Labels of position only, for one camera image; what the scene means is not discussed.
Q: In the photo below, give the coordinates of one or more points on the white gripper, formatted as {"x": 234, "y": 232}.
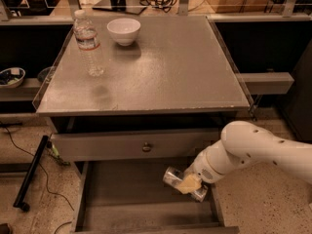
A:
{"x": 202, "y": 169}

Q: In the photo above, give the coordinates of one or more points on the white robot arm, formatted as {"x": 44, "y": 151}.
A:
{"x": 242, "y": 144}

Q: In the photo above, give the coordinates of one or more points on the grey top drawer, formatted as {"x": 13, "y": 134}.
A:
{"x": 128, "y": 145}

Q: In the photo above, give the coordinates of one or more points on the round brass drawer knob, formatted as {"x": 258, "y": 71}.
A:
{"x": 147, "y": 147}

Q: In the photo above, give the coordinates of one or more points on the grey drawer cabinet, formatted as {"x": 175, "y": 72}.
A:
{"x": 175, "y": 76}

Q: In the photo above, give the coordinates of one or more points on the open grey middle drawer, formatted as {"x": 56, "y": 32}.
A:
{"x": 130, "y": 197}

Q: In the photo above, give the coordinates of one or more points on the grey side shelf beam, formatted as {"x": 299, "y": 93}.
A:
{"x": 269, "y": 83}

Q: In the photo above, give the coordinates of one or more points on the white ceramic bowl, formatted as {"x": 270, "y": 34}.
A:
{"x": 124, "y": 31}

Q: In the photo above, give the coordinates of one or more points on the clear plastic water bottle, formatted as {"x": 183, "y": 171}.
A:
{"x": 88, "y": 43}

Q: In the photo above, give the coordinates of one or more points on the black bar on floor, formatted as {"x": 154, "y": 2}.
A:
{"x": 19, "y": 202}

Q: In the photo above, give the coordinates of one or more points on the black monitor stand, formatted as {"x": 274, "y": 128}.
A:
{"x": 131, "y": 7}

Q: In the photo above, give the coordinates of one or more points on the white bowl with items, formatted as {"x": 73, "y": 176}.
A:
{"x": 11, "y": 77}

